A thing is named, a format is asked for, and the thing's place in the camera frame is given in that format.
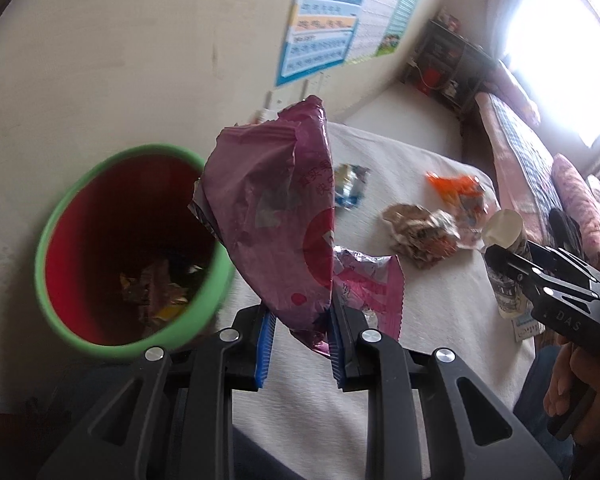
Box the light pink silver-lined wrapper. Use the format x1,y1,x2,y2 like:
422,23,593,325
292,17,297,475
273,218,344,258
332,246,407,344

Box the brown crumpled wrapper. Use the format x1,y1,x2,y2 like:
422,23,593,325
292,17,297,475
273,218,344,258
381,203,462,269

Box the white grid wall poster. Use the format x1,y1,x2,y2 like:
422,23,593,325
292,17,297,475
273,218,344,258
350,0,412,64

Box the bright window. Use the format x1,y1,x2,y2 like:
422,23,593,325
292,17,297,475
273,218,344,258
504,0,600,148

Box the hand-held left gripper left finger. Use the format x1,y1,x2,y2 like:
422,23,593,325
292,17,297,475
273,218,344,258
37,305,281,480

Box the person's blue trousers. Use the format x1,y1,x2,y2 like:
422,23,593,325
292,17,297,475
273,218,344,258
512,344,563,413

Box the white wall box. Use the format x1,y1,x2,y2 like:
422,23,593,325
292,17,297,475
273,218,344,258
260,89,282,123

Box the dark shelf unit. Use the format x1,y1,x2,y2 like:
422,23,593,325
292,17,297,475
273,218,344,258
399,6,497,117

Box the orange wrapper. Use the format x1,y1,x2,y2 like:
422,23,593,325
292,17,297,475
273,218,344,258
425,171,487,222

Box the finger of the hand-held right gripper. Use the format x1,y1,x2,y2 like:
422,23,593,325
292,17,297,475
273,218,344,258
484,246,600,312
526,241,600,294

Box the red bin with green rim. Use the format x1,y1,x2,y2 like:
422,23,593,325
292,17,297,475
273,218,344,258
34,143,235,359

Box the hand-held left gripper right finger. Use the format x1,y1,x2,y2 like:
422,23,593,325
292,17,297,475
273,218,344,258
330,304,563,480

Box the black clothing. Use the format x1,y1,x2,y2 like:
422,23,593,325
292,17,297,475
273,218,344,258
547,207,589,257

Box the white wall socket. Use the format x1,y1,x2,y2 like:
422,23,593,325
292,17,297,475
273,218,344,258
300,72,327,107

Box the blue bordered wall poster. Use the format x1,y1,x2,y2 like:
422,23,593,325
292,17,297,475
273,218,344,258
274,0,377,88

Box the red bucket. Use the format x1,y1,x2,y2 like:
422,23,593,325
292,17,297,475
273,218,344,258
419,67,444,94

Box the small blue white wrapper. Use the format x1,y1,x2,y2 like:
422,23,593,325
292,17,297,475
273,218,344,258
333,162,372,209

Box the bed with plaid blanket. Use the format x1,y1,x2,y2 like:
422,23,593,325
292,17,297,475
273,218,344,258
474,91,600,273

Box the person's right hand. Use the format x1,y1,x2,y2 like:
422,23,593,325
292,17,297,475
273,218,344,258
542,342,600,419

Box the pink floral pillow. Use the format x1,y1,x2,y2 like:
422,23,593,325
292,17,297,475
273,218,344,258
494,59,542,127
551,153,600,262

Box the magenta snack bag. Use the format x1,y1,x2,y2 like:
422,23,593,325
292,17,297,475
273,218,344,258
189,95,337,359

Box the white drink carton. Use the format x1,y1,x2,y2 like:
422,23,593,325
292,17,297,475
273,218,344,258
510,310,547,342

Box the patterned paper cup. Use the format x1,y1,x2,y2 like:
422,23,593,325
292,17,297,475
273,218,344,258
481,208,532,320

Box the green bordered wall poster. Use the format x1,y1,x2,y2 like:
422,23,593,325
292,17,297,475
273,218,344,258
376,0,428,59

